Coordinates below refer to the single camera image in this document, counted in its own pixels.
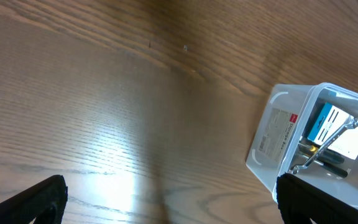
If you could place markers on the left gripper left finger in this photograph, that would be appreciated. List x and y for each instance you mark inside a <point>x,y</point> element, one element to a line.
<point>44,202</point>

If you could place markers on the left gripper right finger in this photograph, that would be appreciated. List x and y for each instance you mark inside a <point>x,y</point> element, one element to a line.
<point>301,203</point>

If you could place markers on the black yellow screwdriver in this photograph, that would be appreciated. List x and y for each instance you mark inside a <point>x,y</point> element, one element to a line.
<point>327,156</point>

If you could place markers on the clear plastic storage container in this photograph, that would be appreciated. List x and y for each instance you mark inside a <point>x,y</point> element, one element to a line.
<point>288,117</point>

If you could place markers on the blue white screw box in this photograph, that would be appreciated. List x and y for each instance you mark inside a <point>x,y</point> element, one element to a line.
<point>330,119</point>

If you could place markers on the small black-handled hammer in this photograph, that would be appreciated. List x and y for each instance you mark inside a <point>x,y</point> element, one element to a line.
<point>318,168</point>

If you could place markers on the silver combination wrench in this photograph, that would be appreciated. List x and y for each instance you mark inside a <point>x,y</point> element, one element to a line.
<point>351,123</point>

